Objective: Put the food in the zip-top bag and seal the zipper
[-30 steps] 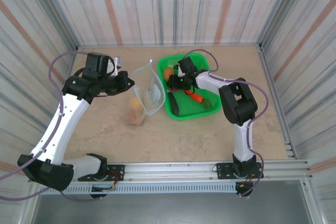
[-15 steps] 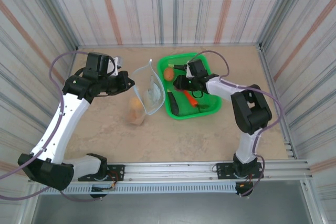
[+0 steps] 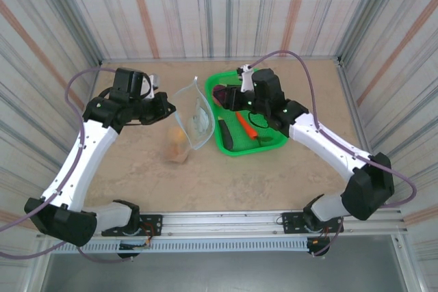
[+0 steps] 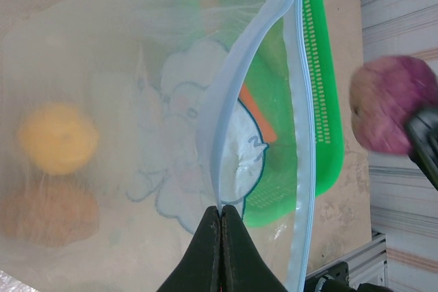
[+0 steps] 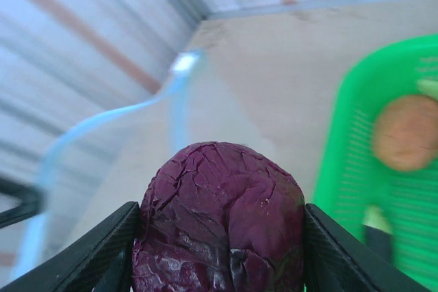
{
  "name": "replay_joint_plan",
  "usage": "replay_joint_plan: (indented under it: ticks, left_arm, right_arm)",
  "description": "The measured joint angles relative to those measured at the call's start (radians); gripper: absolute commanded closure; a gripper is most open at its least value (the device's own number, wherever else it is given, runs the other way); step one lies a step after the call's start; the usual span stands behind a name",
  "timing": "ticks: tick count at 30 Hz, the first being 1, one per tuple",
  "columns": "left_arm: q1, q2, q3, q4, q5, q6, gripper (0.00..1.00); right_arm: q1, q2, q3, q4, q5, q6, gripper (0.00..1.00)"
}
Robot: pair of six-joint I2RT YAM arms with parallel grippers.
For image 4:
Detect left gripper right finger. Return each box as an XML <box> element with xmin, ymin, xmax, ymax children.
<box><xmin>218</xmin><ymin>204</ymin><xmax>289</xmax><ymax>292</ymax></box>

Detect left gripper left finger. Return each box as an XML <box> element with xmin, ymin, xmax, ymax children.
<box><xmin>157</xmin><ymin>205</ymin><xmax>222</xmax><ymax>292</ymax></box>

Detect purple onion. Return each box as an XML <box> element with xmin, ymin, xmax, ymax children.
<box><xmin>348</xmin><ymin>55</ymin><xmax>438</xmax><ymax>155</ymax></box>

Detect green plastic basket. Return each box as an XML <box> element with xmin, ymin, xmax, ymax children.
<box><xmin>176</xmin><ymin>0</ymin><xmax>345</xmax><ymax>228</ymax></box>

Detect orange carrot green leaves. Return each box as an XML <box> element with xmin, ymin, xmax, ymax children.
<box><xmin>239</xmin><ymin>82</ymin><xmax>279</xmax><ymax>144</ymax></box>

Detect brown potato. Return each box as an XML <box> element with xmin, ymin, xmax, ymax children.
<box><xmin>0</xmin><ymin>182</ymin><xmax>101</xmax><ymax>249</ymax></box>

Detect yellow lemon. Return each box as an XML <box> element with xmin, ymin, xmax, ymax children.
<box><xmin>16</xmin><ymin>102</ymin><xmax>101</xmax><ymax>176</ymax></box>

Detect clear zip-top bag elephant print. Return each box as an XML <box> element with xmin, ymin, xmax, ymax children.
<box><xmin>0</xmin><ymin>0</ymin><xmax>318</xmax><ymax>292</ymax></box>

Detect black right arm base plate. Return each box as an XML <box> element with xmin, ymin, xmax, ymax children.
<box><xmin>305</xmin><ymin>260</ymin><xmax>350</xmax><ymax>289</ymax></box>

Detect aluminium mounting rail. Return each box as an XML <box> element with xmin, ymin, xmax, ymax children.
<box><xmin>342</xmin><ymin>232</ymin><xmax>389</xmax><ymax>292</ymax></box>

